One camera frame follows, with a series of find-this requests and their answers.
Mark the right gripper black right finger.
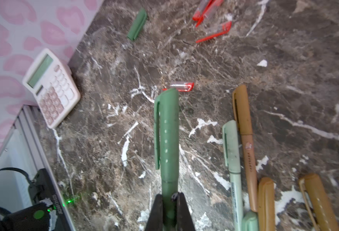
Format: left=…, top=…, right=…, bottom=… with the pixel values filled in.
left=176, top=192, right=195, bottom=231

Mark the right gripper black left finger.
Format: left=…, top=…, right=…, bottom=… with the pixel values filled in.
left=144, top=194, right=164, bottom=231

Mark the light green pen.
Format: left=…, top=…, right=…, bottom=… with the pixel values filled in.
left=222, top=120, right=259, bottom=231

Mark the dark green pen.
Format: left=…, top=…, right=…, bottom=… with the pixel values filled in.
left=154, top=88, right=179, bottom=231

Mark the dark green pen cap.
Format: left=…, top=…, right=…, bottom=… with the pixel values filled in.
left=127, top=8, right=147, bottom=41

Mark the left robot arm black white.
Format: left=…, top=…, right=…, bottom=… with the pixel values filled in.
left=0, top=167, right=75, bottom=231

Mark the brown pen right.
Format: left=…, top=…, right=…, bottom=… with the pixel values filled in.
left=298, top=173, right=339, bottom=231

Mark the brown pen left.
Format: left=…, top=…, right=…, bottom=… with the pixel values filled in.
left=232, top=85, right=258, bottom=212

